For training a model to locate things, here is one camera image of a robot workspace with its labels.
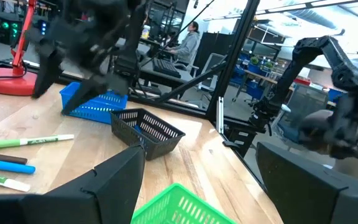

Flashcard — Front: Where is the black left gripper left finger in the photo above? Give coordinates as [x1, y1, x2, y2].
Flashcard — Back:
[47, 144, 147, 224]

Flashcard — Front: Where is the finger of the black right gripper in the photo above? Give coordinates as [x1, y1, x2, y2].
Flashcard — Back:
[61, 75, 109, 116]
[32, 45, 63, 100]

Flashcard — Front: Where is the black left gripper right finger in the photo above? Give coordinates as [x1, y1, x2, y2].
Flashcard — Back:
[255, 141, 350, 224]

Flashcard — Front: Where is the green plastic basket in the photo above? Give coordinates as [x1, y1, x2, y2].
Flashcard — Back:
[130, 182, 237, 224]

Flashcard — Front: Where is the green thin whiteboard pen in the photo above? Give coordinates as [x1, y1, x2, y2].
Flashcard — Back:
[0, 170, 31, 193]
[0, 134, 75, 152]

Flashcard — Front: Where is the black thin whiteboard pen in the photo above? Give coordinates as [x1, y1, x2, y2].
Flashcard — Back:
[0, 151, 29, 166]

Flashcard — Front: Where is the blue plastic basket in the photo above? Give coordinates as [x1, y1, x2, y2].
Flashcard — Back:
[59, 81, 129, 125]

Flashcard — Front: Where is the red desk lamp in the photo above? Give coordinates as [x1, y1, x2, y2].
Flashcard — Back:
[0, 0, 39, 96]

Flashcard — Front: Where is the black computer with green lights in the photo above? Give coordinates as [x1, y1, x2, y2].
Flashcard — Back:
[0, 17, 23, 46]

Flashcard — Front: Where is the black plastic basket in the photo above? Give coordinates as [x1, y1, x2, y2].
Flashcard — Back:
[109, 108, 186, 161]

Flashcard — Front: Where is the white yellow wipes canister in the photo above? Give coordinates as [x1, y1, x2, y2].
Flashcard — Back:
[140, 24, 152, 40]

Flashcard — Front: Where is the black backlit keyboard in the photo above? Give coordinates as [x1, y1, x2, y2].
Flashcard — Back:
[152, 57, 182, 79]

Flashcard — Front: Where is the grey mesh chair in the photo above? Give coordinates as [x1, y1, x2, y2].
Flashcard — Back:
[278, 83, 329, 144]

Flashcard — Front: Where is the person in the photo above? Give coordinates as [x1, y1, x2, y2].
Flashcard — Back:
[165, 21, 202, 67]

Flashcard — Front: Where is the grey desk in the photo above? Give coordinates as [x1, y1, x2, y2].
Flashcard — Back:
[138, 55, 200, 94]

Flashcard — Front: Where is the blue storage bin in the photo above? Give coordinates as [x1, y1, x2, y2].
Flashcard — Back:
[246, 79, 265, 100]
[247, 62, 262, 75]

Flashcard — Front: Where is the black room divider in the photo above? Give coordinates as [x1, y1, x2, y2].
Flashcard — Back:
[193, 30, 241, 77]

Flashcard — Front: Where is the grey office chair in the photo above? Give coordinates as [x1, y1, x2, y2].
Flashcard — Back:
[197, 52, 227, 94]

